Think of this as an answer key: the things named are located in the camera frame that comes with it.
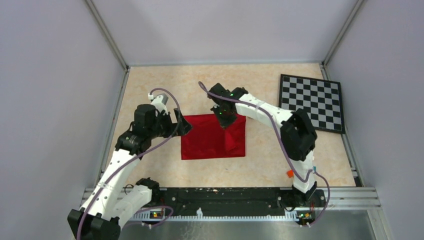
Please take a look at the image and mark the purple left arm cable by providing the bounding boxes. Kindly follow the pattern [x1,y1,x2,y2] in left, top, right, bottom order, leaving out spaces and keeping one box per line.
[76,87,182,240]

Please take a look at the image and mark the aluminium frame rail front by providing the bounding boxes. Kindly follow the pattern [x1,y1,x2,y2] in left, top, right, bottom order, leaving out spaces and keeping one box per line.
[79,187,382,223]

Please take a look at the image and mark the orange block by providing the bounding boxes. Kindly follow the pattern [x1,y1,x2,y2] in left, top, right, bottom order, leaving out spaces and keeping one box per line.
[286,169,294,179]

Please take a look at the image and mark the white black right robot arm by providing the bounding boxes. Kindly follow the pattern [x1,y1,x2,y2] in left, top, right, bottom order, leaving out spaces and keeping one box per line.
[206,83,318,206]

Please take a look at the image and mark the black and white chessboard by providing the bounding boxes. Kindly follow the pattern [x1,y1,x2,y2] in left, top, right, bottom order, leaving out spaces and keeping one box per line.
[278,74,346,134]

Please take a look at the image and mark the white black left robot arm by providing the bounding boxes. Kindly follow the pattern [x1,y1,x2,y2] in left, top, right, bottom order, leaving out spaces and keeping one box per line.
[67,103,192,240]

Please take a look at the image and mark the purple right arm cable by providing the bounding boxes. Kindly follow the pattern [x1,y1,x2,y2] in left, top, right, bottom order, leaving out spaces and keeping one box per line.
[198,81,330,228]

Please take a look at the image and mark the red cloth napkin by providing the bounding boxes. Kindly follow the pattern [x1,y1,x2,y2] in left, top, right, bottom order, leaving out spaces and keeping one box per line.
[181,114,247,160]

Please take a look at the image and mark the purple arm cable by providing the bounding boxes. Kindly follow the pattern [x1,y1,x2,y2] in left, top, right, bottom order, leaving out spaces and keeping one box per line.
[198,81,330,228]
[76,87,182,240]

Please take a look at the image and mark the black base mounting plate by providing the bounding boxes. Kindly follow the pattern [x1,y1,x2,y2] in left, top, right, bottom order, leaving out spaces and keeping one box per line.
[146,187,327,217]

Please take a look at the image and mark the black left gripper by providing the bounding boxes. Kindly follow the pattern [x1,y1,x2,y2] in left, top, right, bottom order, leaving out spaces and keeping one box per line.
[147,107,193,139]

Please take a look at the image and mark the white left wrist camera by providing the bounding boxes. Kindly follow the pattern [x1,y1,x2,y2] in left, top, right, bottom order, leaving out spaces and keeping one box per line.
[148,93,169,115]

